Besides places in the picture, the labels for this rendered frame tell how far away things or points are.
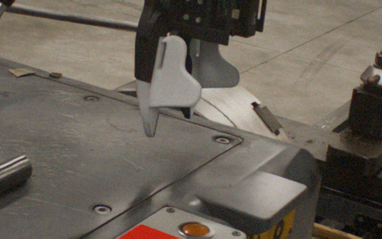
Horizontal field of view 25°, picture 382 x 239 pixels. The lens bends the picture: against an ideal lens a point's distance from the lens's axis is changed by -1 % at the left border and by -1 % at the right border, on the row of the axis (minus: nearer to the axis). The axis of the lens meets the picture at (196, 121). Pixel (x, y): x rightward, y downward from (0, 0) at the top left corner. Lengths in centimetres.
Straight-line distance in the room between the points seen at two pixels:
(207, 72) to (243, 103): 28
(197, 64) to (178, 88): 7
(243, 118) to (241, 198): 32
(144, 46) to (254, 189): 16
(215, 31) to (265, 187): 15
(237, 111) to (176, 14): 34
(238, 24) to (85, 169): 18
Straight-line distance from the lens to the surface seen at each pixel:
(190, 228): 68
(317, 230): 153
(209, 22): 73
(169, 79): 75
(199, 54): 81
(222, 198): 74
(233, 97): 109
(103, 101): 94
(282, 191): 77
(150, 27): 73
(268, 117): 112
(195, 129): 89
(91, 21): 103
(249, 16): 75
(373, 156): 156
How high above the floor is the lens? 157
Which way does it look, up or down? 20 degrees down
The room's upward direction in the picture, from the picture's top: 7 degrees clockwise
